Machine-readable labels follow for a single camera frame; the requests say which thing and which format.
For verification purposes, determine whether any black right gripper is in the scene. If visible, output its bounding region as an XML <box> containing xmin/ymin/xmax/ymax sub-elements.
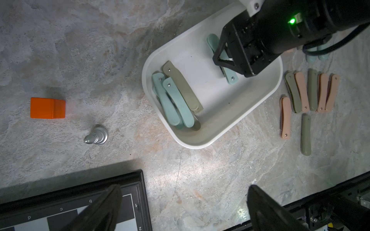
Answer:
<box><xmin>213</xmin><ymin>11</ymin><xmax>292</xmax><ymax>78</ymax></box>

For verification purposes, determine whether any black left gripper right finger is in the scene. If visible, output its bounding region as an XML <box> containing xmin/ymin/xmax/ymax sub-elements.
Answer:
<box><xmin>247</xmin><ymin>185</ymin><xmax>308</xmax><ymax>231</ymax></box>

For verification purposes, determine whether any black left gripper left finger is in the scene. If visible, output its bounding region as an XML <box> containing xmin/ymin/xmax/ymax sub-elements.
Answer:
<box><xmin>62</xmin><ymin>185</ymin><xmax>122</xmax><ymax>231</ymax></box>

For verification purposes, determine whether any pink fruit knife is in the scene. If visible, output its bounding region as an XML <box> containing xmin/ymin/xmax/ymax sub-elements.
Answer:
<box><xmin>294</xmin><ymin>72</ymin><xmax>310</xmax><ymax>113</ymax></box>

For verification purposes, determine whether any green fruit knife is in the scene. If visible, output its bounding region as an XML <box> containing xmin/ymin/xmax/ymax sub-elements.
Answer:
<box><xmin>306</xmin><ymin>47</ymin><xmax>318</xmax><ymax>64</ymax></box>

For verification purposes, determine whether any white storage box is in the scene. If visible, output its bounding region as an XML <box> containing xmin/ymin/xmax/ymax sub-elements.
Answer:
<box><xmin>142</xmin><ymin>1</ymin><xmax>284</xmax><ymax>149</ymax></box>

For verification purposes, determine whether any olive knife box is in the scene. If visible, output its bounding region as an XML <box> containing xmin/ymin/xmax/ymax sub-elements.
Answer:
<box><xmin>162</xmin><ymin>61</ymin><xmax>203</xmax><ymax>113</ymax></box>

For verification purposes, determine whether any olive fruit knife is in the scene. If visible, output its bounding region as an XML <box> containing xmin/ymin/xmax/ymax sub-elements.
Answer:
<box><xmin>307</xmin><ymin>68</ymin><xmax>318</xmax><ymax>111</ymax></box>

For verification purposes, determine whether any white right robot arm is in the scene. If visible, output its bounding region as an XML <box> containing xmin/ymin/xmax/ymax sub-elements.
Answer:
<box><xmin>213</xmin><ymin>1</ymin><xmax>370</xmax><ymax>78</ymax></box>

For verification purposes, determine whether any green knife box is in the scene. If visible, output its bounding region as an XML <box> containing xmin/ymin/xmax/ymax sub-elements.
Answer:
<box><xmin>163</xmin><ymin>78</ymin><xmax>195</xmax><ymax>128</ymax></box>
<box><xmin>152</xmin><ymin>72</ymin><xmax>183</xmax><ymax>126</ymax></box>

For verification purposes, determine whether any black white checkerboard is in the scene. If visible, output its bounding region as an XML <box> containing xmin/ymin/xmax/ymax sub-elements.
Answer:
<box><xmin>1</xmin><ymin>170</ymin><xmax>152</xmax><ymax>231</ymax></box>

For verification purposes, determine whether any small orange block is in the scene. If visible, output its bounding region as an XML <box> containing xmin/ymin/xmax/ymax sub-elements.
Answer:
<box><xmin>30</xmin><ymin>97</ymin><xmax>66</xmax><ymax>119</ymax></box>

